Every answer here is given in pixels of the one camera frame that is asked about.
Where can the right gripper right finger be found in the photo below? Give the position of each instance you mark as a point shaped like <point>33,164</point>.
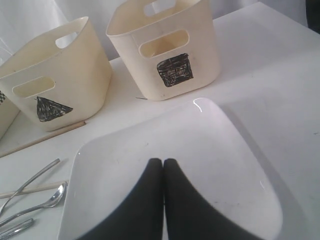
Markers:
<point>195,215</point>

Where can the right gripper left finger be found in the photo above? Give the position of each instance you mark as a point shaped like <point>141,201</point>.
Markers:
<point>140,216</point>

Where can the steel spoon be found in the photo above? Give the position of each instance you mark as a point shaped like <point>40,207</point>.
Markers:
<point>50,203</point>

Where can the wooden chopstick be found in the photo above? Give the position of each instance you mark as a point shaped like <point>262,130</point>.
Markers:
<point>29,190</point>
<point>45,138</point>

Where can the steel fork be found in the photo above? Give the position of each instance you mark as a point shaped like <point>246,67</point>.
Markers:
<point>21,188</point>

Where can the steel table knife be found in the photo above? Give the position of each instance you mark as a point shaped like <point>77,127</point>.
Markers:
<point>17,229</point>

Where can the white square plate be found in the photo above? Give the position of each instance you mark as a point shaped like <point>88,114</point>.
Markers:
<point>208,148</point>

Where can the cream bin with triangle mark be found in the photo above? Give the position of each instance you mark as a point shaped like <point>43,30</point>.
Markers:
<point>60,77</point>

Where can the cream bin with square mark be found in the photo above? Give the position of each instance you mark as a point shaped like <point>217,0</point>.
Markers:
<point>168,53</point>

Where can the cream bin with circle mark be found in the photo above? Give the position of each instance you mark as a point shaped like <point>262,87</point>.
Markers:
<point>8,113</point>

